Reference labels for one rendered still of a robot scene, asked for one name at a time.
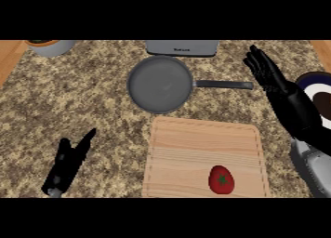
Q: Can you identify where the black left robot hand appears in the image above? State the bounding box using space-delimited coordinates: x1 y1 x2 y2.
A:
39 127 98 197

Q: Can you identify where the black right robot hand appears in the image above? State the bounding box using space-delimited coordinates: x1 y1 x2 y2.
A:
241 45 331 161

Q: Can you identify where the wooden cutting board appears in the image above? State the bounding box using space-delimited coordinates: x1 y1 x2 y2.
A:
140 115 271 199

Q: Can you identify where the dark grey frying pan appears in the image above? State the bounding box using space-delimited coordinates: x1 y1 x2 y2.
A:
126 55 255 114

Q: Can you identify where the red tomato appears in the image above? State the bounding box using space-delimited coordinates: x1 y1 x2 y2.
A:
206 165 236 195

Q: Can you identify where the blue and white plate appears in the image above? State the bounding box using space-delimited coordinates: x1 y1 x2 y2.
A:
293 71 331 134

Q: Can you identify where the brown food on plate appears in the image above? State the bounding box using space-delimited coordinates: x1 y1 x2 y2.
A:
311 89 331 122

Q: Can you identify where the grey appliance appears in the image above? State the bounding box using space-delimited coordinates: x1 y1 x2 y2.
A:
144 40 221 58

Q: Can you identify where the grey pot with orange rim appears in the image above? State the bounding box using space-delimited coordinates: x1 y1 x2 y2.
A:
24 40 77 59

